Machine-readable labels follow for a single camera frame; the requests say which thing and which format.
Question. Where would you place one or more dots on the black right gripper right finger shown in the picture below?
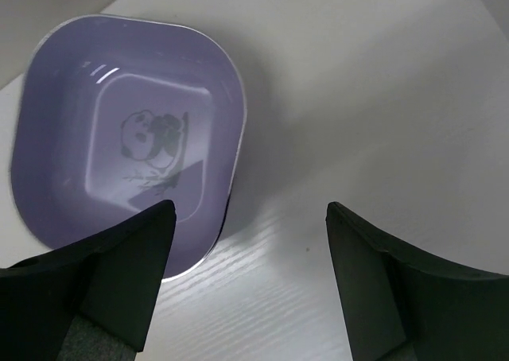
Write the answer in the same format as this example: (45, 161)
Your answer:
(403, 303)

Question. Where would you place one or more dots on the purple plate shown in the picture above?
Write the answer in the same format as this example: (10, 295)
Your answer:
(117, 114)

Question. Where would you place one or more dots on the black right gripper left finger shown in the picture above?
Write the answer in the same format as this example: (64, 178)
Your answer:
(91, 300)

